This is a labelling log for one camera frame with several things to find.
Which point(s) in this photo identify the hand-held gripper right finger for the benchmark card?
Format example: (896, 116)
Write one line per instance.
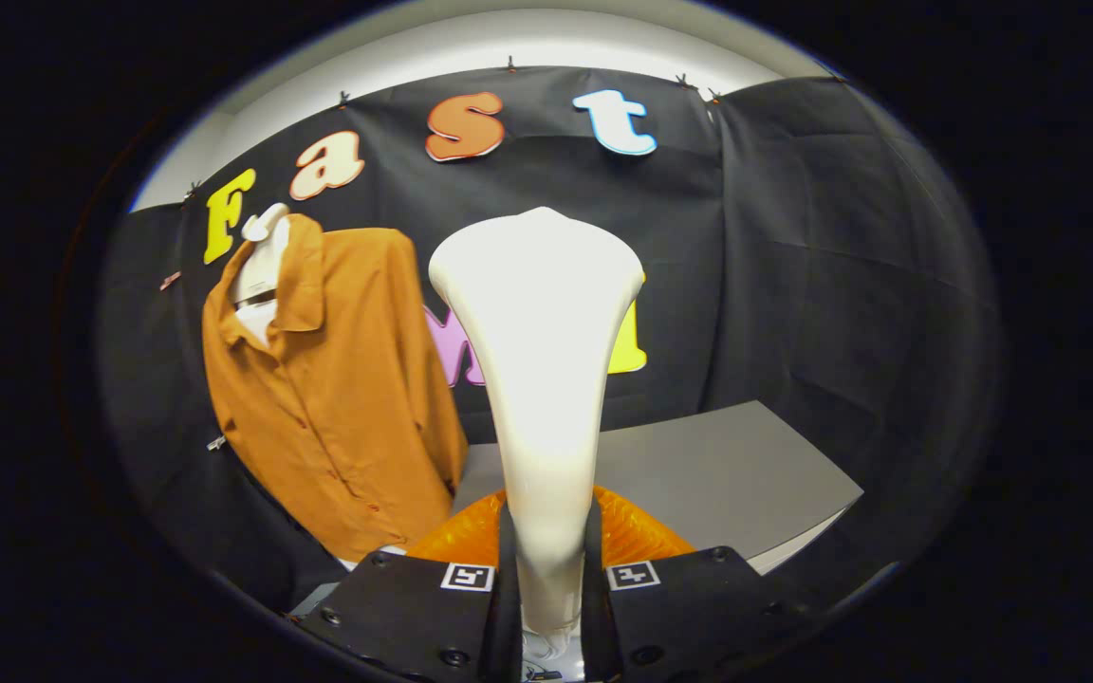
(596, 617)

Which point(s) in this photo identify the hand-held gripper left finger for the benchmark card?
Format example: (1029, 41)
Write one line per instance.
(507, 617)

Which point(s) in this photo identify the orange button-up shirt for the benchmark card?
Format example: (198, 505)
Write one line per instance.
(338, 398)

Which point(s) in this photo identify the grey cabinet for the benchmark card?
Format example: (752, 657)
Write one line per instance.
(717, 474)

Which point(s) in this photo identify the black backdrop cloth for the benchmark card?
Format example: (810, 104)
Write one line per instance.
(793, 285)

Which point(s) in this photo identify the white mannequin torso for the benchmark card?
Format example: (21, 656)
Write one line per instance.
(257, 270)

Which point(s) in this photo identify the red clip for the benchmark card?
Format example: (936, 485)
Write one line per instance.
(170, 281)

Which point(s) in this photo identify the row of black cloth clips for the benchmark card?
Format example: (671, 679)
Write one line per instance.
(510, 66)

